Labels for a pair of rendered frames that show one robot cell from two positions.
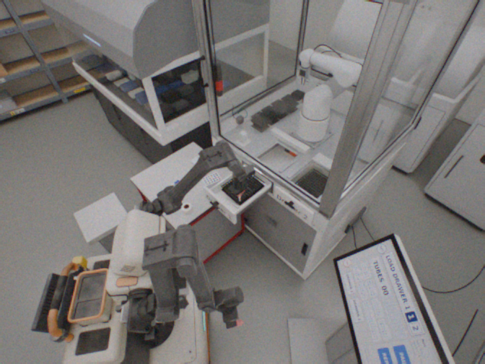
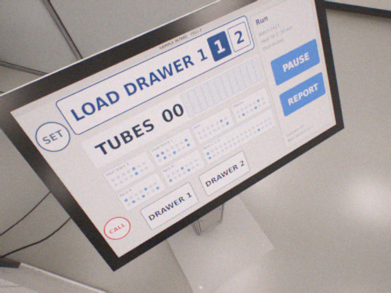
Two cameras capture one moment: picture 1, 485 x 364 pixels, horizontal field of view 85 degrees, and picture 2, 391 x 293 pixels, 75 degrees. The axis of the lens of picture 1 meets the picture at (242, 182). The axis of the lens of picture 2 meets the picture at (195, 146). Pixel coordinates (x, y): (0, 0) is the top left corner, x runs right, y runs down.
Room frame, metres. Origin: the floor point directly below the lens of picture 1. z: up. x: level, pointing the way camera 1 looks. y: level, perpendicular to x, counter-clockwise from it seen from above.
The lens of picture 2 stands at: (0.42, -0.32, 1.43)
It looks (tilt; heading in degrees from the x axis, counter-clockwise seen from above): 62 degrees down; 244
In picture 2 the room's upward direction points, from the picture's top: 7 degrees counter-clockwise
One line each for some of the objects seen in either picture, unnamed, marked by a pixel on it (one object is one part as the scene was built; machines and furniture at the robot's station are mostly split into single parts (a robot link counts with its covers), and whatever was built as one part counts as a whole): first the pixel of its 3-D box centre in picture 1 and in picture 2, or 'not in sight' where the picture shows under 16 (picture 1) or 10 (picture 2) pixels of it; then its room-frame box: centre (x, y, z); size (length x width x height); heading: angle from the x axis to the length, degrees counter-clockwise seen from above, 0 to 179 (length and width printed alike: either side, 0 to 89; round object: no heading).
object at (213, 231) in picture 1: (195, 210); not in sight; (1.30, 0.40, 0.38); 0.62 x 0.58 x 0.76; 41
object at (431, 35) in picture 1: (411, 89); not in sight; (1.11, -0.81, 1.52); 0.87 x 0.01 x 0.86; 131
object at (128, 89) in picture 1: (155, 48); not in sight; (2.70, 0.78, 1.13); 1.78 x 1.14 x 0.45; 41
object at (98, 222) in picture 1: (123, 243); not in sight; (1.01, 0.94, 0.38); 0.30 x 0.30 x 0.76; 37
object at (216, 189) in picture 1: (244, 187); not in sight; (1.11, -0.01, 0.86); 0.40 x 0.26 x 0.06; 131
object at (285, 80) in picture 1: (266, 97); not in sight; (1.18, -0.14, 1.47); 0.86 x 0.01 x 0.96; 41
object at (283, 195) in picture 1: (292, 204); not in sight; (0.95, -0.30, 0.87); 0.29 x 0.02 x 0.11; 41
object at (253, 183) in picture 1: (242, 187); not in sight; (1.11, 0.00, 0.87); 0.22 x 0.18 x 0.06; 131
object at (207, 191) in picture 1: (219, 204); not in sight; (0.98, 0.15, 0.87); 0.29 x 0.02 x 0.11; 41
